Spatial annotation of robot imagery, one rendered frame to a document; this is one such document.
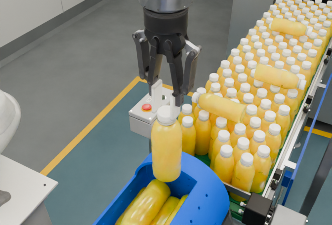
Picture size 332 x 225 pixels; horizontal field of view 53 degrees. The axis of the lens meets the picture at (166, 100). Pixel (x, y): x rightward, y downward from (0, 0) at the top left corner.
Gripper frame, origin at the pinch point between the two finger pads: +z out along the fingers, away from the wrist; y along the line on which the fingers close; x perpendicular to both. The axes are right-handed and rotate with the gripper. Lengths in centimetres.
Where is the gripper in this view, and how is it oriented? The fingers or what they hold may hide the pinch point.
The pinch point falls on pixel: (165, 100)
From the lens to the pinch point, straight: 67.5
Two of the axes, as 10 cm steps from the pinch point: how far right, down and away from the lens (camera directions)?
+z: 0.0, 7.8, 6.2
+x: 5.3, -5.3, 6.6
